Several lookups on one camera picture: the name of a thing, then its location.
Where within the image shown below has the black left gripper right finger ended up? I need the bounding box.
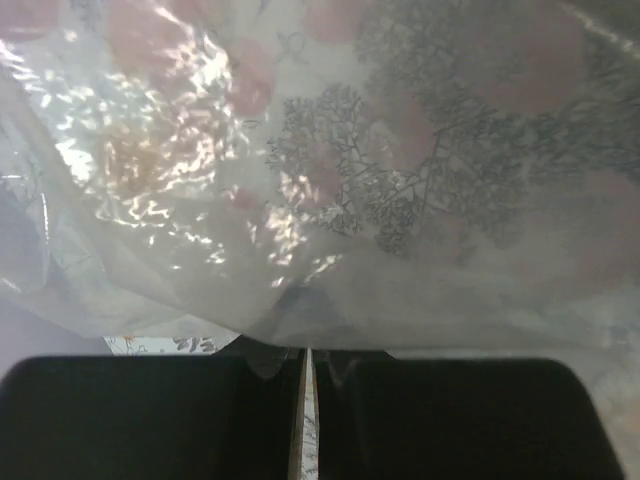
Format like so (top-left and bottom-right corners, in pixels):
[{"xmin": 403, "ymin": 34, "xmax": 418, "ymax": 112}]
[{"xmin": 312, "ymin": 351, "xmax": 625, "ymax": 479}]

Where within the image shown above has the clear zip top bag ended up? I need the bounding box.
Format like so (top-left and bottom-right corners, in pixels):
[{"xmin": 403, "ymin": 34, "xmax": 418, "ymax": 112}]
[{"xmin": 1, "ymin": 1, "xmax": 639, "ymax": 363}]

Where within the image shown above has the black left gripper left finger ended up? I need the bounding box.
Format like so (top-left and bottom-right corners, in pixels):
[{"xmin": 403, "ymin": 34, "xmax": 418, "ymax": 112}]
[{"xmin": 1, "ymin": 346, "xmax": 304, "ymax": 479}]

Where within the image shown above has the floral patterned table mat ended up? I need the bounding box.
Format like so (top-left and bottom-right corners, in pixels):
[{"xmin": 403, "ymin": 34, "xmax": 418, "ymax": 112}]
[{"xmin": 104, "ymin": 333, "xmax": 238, "ymax": 356}]

